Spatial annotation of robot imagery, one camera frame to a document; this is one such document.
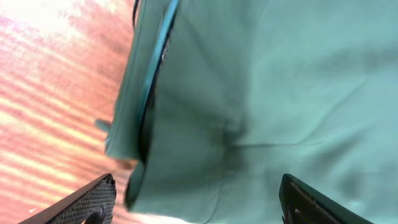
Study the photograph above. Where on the green shirt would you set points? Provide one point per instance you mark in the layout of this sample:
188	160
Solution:
220	99

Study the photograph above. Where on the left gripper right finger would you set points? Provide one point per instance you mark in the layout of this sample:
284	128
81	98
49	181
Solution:
302	204

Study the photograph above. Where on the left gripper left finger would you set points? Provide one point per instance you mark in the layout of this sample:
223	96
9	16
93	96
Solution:
91	204

